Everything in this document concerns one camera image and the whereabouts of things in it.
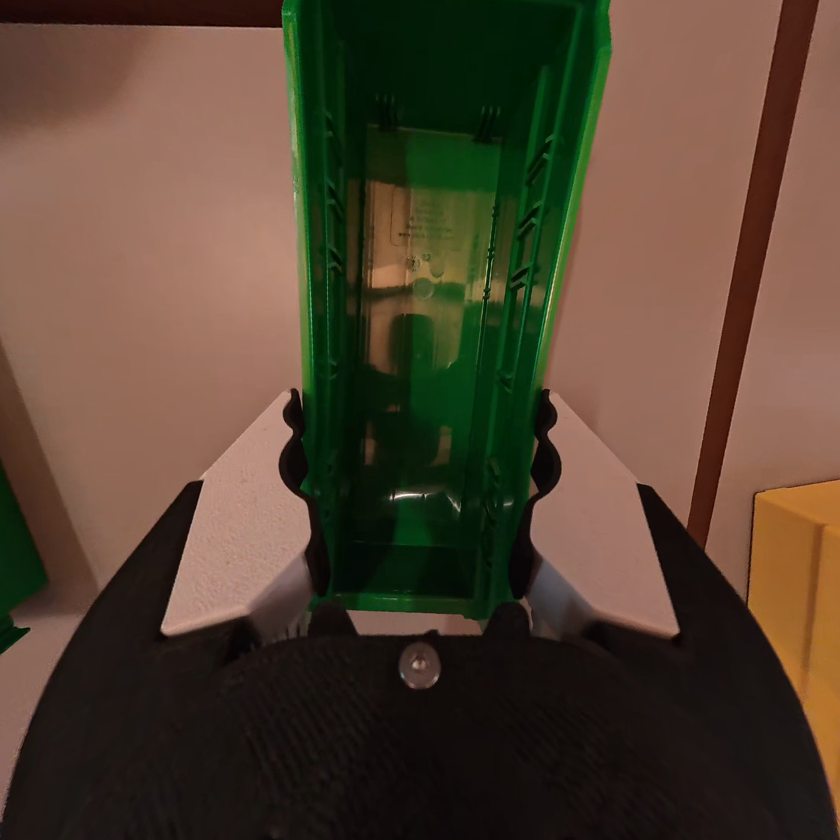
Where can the grey desk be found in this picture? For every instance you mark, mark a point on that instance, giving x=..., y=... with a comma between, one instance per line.
x=144, y=262

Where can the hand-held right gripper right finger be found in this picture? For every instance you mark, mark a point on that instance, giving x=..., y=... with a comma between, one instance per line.
x=597, y=531

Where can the green plastic bin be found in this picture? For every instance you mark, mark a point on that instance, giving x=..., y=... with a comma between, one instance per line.
x=19, y=558
x=433, y=229

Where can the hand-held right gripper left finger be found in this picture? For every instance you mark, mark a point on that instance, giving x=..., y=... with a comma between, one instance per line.
x=243, y=525

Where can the yellow box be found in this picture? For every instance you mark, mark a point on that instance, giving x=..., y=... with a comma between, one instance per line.
x=794, y=590

